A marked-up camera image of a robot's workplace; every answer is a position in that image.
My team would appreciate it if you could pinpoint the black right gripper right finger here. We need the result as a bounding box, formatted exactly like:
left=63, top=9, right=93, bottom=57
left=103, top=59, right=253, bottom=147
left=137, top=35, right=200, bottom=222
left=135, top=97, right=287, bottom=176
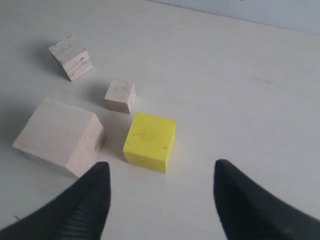
left=214, top=159, right=320, bottom=240

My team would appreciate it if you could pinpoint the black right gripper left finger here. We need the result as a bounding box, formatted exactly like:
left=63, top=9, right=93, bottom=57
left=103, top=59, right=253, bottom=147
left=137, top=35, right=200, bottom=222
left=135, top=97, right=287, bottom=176
left=0, top=162, right=111, bottom=240

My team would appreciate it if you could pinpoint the large wooden base cube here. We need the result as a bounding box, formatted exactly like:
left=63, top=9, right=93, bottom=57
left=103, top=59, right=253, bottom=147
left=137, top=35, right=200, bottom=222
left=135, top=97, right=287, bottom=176
left=12, top=97, right=107, bottom=177

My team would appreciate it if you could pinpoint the yellow cube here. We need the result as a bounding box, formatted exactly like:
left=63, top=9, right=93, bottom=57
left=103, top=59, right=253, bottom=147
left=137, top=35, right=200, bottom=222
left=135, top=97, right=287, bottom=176
left=123, top=112, right=176, bottom=173

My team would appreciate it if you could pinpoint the small wooden cube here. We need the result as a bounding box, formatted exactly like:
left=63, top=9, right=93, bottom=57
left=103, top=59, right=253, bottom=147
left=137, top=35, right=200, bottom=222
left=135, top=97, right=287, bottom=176
left=104, top=79, right=136, bottom=114

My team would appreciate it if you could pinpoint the medium wooden cube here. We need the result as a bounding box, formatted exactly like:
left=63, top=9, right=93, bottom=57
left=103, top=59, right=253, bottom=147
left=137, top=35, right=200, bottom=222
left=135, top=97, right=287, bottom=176
left=48, top=35, right=93, bottom=82

